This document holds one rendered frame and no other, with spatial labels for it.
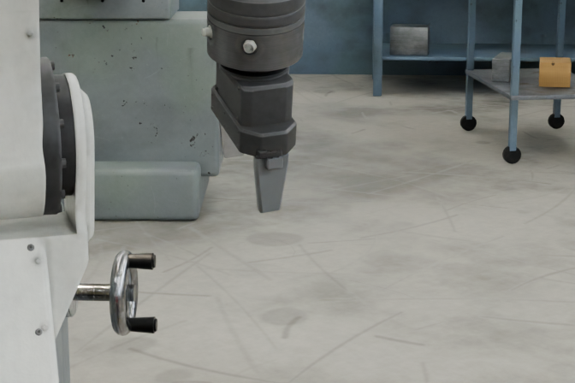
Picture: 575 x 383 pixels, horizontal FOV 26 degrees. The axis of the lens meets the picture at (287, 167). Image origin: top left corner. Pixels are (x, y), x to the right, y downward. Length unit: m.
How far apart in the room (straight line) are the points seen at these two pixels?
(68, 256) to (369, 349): 2.33
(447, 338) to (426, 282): 0.49
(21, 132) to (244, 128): 0.20
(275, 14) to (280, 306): 2.68
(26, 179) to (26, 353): 0.15
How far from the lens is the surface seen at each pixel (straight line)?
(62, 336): 1.89
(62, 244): 1.12
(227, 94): 1.16
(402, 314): 3.68
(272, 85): 1.12
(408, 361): 3.34
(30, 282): 1.11
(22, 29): 1.05
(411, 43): 7.41
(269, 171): 1.14
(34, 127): 1.07
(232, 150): 1.25
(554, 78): 5.85
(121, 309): 1.68
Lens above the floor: 1.23
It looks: 13 degrees down
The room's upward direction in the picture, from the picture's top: straight up
